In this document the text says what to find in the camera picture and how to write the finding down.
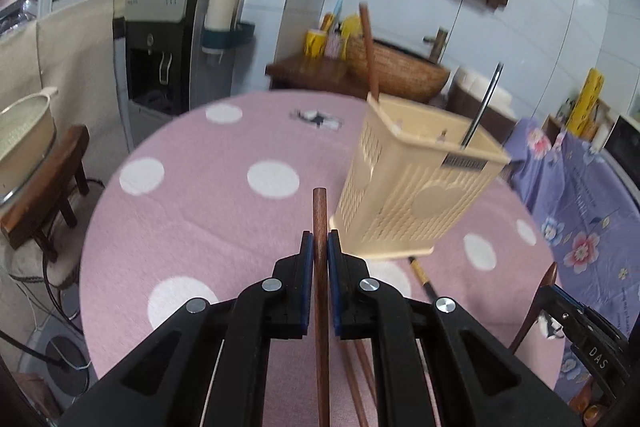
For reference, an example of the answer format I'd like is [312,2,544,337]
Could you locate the yellow soap bottle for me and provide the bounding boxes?
[340,14,362,60]

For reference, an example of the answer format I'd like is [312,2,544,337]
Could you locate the brown wooden chopstick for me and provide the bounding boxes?
[359,2,380,101]
[312,187,330,427]
[340,340,378,427]

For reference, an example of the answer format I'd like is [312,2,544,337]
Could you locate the right hand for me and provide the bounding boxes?
[568,376,614,427]

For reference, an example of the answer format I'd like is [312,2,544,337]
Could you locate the white microwave oven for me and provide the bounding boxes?
[603,115,640,187]

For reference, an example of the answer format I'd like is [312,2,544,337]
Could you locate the beige fabric cover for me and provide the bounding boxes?
[1,0,127,162]

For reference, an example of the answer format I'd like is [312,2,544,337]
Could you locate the paper cup stack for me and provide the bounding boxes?
[204,0,240,31]

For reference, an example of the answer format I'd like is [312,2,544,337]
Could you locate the cream pot with lid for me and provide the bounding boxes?
[0,87,58,206]

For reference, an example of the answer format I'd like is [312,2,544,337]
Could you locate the dark wooden chair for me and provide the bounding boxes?
[1,124,90,262]

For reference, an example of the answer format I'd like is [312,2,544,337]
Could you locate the purple floral cloth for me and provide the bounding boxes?
[504,116,640,403]

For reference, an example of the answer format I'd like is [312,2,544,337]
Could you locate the wooden washstand counter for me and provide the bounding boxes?
[265,54,369,100]

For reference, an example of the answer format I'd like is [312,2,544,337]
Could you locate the beige plastic utensil holder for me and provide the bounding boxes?
[330,94,510,259]

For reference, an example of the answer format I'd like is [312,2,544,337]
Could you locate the black gold-banded chopstick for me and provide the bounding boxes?
[408,256,438,303]

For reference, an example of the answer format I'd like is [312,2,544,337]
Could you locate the yellow mug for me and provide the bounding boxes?
[303,29,328,58]

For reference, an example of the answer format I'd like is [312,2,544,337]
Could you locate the white rice cooker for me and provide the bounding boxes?
[445,66,518,144]

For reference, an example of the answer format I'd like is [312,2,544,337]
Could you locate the grey water dispenser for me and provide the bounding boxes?
[114,0,234,150]

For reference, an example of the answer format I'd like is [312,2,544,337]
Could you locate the bamboo faucet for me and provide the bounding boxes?
[423,27,448,64]

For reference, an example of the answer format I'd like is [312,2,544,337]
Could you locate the yellow roll package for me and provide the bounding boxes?
[566,68,604,136]

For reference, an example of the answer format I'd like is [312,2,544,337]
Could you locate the woven brown basin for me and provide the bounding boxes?
[346,37,450,103]

